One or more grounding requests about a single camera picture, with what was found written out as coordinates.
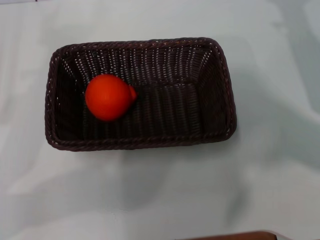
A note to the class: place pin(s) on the orange-red toy pear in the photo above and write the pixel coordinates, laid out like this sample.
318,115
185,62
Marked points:
107,98

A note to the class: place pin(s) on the brown rounded object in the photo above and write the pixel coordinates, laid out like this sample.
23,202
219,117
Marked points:
237,236

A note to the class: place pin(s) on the dark brown woven basket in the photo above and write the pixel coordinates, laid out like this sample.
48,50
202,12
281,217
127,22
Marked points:
170,110

